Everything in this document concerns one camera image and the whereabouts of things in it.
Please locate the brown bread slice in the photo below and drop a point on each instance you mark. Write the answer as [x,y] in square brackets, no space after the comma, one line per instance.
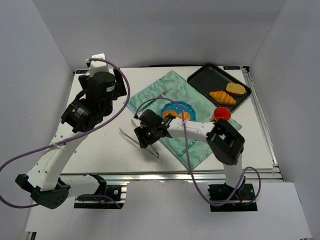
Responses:
[235,89]

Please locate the black baking tray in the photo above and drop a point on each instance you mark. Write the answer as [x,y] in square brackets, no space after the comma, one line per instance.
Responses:
[211,78]

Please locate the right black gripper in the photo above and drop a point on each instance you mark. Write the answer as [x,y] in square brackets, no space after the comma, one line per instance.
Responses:
[141,136]

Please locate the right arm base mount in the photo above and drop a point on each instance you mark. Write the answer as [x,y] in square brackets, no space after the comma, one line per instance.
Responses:
[239,201]

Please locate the orange mug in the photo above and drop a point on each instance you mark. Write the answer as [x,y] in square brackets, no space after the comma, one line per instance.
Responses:
[221,113]

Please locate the metal tongs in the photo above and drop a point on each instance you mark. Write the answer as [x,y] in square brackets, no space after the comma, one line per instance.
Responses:
[150,148]

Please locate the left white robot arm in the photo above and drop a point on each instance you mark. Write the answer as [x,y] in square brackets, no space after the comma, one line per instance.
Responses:
[44,182]

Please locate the orange croissant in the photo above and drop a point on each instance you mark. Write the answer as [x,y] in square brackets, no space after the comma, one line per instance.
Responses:
[222,98]

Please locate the orange ring donut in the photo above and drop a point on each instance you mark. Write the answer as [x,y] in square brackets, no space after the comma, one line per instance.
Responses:
[169,113]

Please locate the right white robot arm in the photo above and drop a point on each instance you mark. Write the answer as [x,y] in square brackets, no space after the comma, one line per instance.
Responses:
[225,142]

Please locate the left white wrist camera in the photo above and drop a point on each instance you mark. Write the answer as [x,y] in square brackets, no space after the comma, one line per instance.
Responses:
[97,66]

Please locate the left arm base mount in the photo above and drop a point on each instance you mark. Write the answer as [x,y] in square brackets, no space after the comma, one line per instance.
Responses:
[111,197]

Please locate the small round bun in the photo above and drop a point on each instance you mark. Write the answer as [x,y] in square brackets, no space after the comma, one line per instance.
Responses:
[184,115]

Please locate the green handled fork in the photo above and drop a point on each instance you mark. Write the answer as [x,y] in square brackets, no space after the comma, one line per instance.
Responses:
[145,106]

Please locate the blue dotted plate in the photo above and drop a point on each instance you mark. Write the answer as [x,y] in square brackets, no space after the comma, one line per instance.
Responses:
[184,107]

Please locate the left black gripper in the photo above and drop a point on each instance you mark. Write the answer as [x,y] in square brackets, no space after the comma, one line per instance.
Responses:
[120,81]

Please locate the green patterned placemat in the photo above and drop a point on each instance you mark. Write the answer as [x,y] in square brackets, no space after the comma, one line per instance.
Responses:
[180,91]

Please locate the green handled knife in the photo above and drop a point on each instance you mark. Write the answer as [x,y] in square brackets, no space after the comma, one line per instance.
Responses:
[187,147]

